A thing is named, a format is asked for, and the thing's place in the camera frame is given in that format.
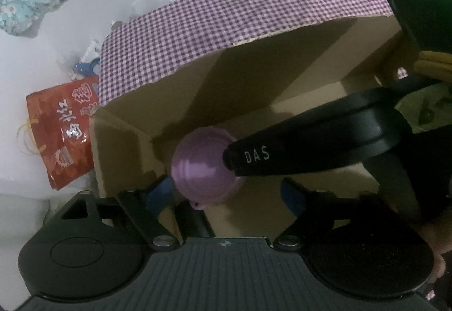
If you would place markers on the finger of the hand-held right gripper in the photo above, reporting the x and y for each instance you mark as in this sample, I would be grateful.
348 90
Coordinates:
300 152

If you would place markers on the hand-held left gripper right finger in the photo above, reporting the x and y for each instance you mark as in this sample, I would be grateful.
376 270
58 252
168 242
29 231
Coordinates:
293 198

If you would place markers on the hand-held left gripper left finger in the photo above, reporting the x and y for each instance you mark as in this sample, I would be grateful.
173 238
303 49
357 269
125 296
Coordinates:
160 191

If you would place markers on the purple plastic lid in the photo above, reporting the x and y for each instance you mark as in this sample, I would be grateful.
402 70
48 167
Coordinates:
201 169

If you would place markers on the brown cardboard box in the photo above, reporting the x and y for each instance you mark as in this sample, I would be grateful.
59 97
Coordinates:
282 67

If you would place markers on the person's right hand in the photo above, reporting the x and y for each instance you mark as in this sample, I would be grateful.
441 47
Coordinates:
436 65

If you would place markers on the red gift bag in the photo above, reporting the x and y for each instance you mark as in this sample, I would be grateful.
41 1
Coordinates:
63 127

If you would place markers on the small blue plastic object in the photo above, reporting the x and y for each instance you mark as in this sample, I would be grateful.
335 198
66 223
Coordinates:
86 67

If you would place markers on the purple checkered tablecloth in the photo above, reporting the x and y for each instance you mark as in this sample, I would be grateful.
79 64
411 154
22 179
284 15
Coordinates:
229 14

